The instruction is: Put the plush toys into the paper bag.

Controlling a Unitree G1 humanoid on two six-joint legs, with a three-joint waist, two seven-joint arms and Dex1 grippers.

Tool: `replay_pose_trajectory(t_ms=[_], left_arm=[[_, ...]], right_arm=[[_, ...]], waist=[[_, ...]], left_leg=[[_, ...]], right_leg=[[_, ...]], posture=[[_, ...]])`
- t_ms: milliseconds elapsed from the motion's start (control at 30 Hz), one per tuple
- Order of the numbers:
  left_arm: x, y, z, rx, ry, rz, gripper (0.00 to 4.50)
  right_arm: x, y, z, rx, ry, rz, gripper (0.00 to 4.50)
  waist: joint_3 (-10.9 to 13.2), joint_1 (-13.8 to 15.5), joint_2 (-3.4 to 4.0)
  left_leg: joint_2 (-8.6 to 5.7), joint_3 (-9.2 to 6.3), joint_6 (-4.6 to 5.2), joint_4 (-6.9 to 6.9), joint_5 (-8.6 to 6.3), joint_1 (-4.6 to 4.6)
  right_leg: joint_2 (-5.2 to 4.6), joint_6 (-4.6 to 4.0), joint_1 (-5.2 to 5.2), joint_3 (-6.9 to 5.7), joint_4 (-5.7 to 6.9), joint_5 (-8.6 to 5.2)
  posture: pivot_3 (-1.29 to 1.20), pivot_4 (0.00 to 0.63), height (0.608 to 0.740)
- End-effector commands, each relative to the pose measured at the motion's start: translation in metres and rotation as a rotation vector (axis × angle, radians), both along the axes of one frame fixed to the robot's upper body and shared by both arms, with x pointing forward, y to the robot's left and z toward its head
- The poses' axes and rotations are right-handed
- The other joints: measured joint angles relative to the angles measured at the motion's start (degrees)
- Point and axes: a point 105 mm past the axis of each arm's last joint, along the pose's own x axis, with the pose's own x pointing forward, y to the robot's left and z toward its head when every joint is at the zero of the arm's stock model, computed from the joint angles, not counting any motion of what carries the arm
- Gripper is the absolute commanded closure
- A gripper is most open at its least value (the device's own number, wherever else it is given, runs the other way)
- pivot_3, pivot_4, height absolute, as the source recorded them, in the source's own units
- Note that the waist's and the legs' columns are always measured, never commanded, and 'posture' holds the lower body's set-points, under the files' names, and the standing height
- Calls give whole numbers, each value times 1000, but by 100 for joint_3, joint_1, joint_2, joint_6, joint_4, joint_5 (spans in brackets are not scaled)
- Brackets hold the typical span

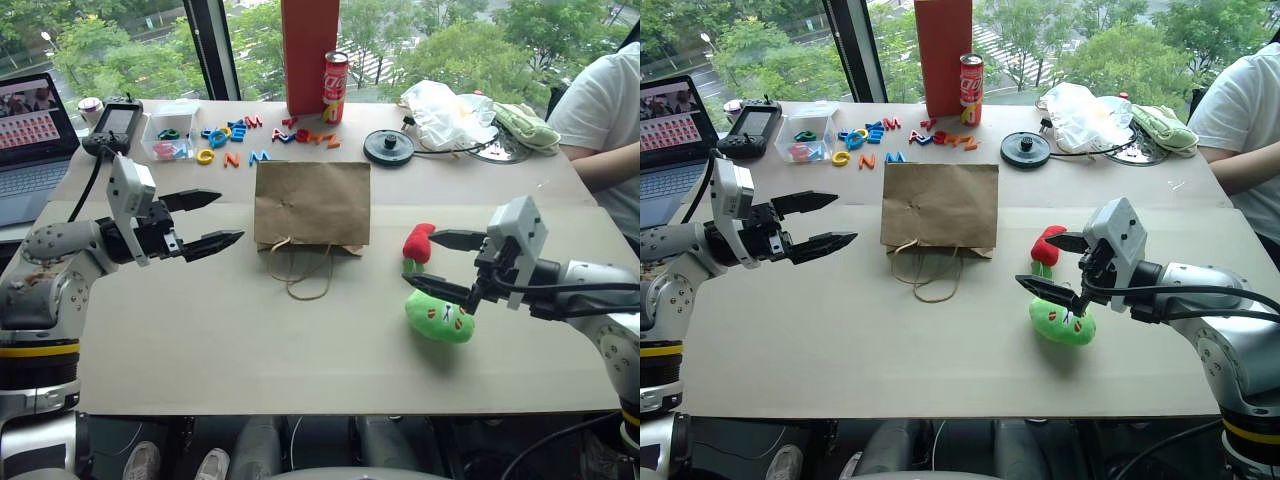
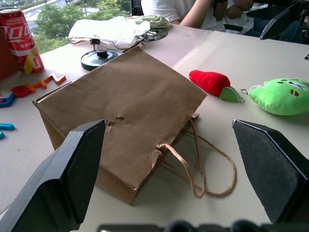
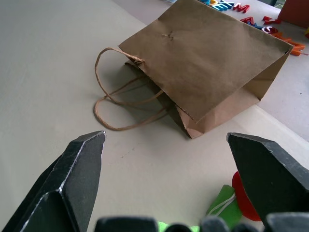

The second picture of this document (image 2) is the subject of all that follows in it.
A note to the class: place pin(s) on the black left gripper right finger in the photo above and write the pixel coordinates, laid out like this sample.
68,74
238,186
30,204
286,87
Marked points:
275,169

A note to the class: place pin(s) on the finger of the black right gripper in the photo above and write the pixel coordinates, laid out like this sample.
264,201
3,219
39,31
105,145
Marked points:
280,20

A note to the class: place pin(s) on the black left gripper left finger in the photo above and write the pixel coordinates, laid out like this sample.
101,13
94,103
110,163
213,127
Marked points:
60,178

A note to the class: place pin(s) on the white cloth bag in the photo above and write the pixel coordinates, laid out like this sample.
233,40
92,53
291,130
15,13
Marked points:
108,29

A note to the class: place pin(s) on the green plush toy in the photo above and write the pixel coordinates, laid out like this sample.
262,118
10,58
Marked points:
280,99

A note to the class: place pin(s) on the small blue plastic piece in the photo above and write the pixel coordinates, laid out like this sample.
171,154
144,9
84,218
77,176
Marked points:
1,134

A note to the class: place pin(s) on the blue straight plastic piece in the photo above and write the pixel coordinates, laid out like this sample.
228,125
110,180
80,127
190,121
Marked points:
6,126

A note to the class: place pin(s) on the red chili plush toy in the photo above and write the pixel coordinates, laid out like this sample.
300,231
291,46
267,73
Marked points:
210,81

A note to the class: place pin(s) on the blue angled plastic piece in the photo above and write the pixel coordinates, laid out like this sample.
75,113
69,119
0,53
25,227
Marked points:
8,100

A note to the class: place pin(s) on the orange zigzag plastic piece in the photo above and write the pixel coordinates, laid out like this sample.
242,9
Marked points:
39,84

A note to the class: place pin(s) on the person in white shirt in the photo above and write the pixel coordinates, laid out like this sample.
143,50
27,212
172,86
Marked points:
169,8
135,6

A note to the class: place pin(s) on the black and silver disc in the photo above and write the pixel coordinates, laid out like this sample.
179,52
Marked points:
158,33

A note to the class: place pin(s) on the dark green disc with knob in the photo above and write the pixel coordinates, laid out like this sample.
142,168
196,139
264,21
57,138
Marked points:
96,60

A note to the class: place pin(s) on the light green cloth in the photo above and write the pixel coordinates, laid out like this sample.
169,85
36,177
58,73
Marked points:
154,21

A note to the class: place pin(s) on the red-brown box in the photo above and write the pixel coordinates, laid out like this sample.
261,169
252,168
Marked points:
6,60

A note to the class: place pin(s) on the small black peg knob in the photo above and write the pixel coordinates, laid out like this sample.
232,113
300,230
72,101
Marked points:
94,42

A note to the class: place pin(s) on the red soda can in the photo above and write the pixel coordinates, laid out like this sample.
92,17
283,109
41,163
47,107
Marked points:
20,41

